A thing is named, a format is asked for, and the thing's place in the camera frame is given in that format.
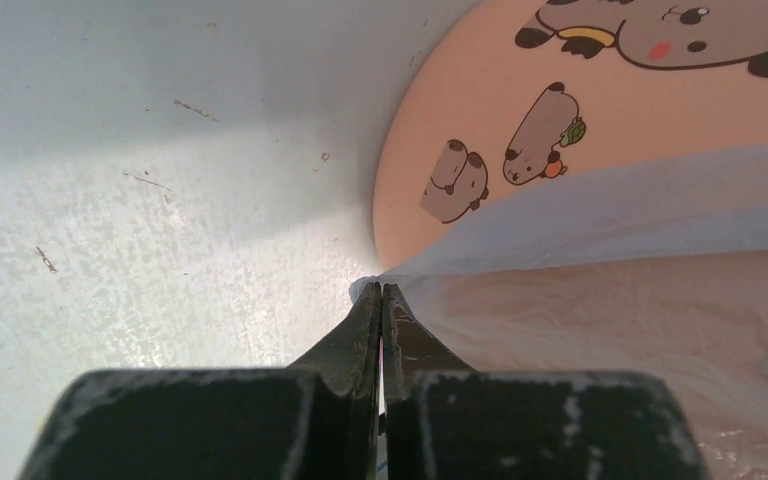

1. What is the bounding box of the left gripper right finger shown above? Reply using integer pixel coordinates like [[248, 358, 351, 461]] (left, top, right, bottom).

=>
[[381, 284, 709, 479]]

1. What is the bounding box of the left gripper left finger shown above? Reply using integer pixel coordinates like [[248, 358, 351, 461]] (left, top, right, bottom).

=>
[[19, 283, 382, 479]]

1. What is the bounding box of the blue plastic trash bag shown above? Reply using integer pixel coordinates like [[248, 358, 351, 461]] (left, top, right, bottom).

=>
[[379, 144, 768, 479]]

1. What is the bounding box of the orange trash bin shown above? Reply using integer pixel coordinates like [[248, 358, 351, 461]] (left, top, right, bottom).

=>
[[373, 1, 768, 267]]

